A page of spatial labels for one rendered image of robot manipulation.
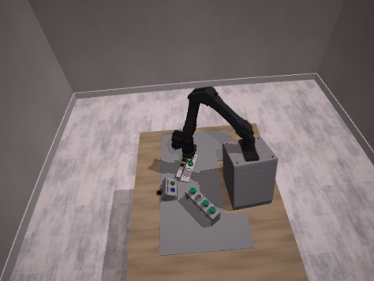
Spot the grey flat mat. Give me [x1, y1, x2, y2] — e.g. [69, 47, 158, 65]
[159, 130, 255, 256]

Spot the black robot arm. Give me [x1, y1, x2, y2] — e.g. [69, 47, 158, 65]
[171, 86, 260, 162]

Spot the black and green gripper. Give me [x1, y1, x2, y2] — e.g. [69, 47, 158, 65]
[182, 144, 196, 163]

